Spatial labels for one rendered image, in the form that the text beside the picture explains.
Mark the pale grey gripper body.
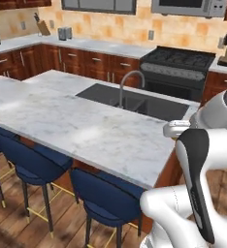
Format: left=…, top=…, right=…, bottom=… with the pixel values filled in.
left=162, top=119, right=192, bottom=140

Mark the dark rectangular sink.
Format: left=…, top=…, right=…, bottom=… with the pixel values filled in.
left=75, top=82, right=191, bottom=123

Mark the black stove with oven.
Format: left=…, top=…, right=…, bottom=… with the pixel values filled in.
left=139, top=45, right=217, bottom=103

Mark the grey curved tap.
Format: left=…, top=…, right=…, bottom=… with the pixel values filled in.
left=117, top=70, right=146, bottom=109

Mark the brown base cupboard run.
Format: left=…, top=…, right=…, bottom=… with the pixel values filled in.
left=0, top=43, right=142, bottom=89

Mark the silver microwave oven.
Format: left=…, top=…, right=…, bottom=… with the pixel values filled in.
left=150, top=0, right=227, bottom=19

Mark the grey framed window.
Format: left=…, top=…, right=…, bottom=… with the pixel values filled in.
left=60, top=0, right=138, bottom=16

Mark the grey toaster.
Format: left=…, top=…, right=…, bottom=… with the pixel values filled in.
left=57, top=26, right=74, bottom=42

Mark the wooden knife block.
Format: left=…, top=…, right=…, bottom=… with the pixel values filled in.
left=33, top=12, right=52, bottom=38

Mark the brown wall cupboard run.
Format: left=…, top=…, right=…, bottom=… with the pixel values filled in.
left=0, top=0, right=52, bottom=12

